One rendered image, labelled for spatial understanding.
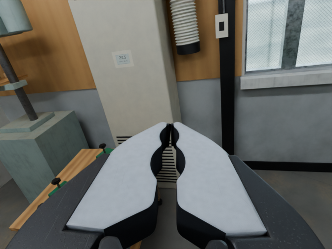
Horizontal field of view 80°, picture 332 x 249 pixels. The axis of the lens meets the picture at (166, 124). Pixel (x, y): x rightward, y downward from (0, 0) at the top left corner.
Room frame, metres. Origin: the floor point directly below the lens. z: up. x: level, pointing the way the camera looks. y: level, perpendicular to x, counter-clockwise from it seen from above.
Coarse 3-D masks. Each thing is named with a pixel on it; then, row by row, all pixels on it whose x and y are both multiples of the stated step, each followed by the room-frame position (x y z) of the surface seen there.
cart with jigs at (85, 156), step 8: (104, 144) 1.13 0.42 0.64; (80, 152) 1.27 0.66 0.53; (88, 152) 1.25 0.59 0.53; (96, 152) 1.23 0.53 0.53; (104, 152) 1.12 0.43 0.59; (72, 160) 1.18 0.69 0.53; (80, 160) 1.17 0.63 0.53; (88, 160) 1.15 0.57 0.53; (64, 168) 1.10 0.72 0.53; (72, 168) 1.08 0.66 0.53; (80, 168) 1.07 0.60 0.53; (56, 176) 1.03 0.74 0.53; (64, 176) 1.01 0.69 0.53; (72, 176) 1.00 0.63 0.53; (56, 184) 0.85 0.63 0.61; (48, 192) 0.89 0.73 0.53; (40, 200) 0.84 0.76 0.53; (160, 200) 1.12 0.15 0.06; (32, 208) 0.79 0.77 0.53; (24, 216) 0.74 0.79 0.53; (16, 224) 0.70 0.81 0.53; (136, 248) 0.70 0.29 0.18
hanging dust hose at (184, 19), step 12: (180, 0) 1.31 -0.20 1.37; (192, 0) 1.32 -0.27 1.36; (180, 12) 1.31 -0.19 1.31; (192, 12) 1.33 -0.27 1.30; (180, 24) 1.32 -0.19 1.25; (192, 24) 1.31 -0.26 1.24; (180, 36) 1.32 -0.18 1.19; (192, 36) 1.30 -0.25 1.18; (180, 48) 1.32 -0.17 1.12; (192, 48) 1.30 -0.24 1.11
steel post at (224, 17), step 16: (224, 0) 1.32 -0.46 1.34; (224, 16) 1.31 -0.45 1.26; (224, 32) 1.31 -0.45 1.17; (224, 48) 1.34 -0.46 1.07; (224, 64) 1.34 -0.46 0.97; (224, 80) 1.34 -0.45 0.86; (224, 96) 1.34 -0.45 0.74; (224, 112) 1.34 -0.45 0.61; (224, 128) 1.34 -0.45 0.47; (224, 144) 1.34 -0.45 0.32
